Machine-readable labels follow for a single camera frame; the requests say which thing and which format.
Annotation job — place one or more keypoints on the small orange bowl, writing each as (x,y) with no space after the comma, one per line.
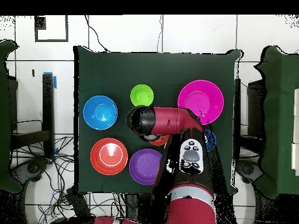
(160,141)

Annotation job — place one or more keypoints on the small green bowl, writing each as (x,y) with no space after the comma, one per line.
(141,96)

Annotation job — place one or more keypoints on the large orange bowl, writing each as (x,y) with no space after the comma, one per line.
(109,156)

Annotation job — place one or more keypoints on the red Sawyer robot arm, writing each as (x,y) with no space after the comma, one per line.
(191,210)

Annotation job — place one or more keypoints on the purple bowl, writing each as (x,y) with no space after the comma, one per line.
(142,166)

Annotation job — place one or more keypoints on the light blue bowl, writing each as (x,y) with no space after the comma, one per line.
(100,112)

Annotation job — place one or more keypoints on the dark green tablecloth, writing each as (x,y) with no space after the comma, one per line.
(116,74)

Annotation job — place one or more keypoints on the large pink bowl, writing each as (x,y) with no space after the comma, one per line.
(203,98)

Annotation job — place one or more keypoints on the small dark blue bowl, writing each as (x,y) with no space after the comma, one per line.
(210,140)

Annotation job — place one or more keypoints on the blue tape strip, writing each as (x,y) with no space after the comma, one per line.
(55,82)

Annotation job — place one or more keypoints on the black caster base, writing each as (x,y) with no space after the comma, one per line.
(247,169)
(32,168)

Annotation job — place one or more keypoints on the green cloth covered table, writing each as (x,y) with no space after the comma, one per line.
(280,116)
(7,116)

